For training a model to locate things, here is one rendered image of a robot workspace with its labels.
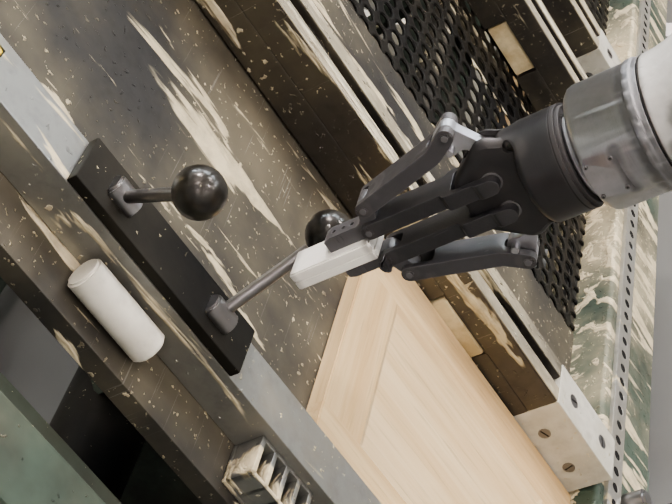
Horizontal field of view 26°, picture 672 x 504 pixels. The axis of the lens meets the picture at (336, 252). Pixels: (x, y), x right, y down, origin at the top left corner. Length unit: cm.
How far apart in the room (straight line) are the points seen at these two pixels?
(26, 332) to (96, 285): 224
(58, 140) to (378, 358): 44
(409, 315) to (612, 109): 55
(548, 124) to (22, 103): 36
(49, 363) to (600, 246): 152
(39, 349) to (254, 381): 211
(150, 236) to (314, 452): 23
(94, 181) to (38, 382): 212
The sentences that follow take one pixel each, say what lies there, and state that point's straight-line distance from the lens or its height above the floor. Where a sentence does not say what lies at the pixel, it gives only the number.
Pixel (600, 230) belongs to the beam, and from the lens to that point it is 204.
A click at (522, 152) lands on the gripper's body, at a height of 156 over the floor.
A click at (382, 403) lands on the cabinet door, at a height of 117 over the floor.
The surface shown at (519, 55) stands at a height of 110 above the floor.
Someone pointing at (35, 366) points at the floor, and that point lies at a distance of 319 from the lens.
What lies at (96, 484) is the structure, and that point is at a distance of 110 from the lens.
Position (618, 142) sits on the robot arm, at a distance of 93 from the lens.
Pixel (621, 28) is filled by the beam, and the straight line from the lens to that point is 252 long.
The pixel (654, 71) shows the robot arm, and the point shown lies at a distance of 93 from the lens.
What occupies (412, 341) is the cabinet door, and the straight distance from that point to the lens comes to 143.
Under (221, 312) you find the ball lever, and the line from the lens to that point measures 109.
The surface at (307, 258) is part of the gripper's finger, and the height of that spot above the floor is 144.
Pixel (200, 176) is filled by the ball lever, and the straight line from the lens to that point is 96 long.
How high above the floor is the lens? 209
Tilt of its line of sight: 38 degrees down
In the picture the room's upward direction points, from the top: straight up
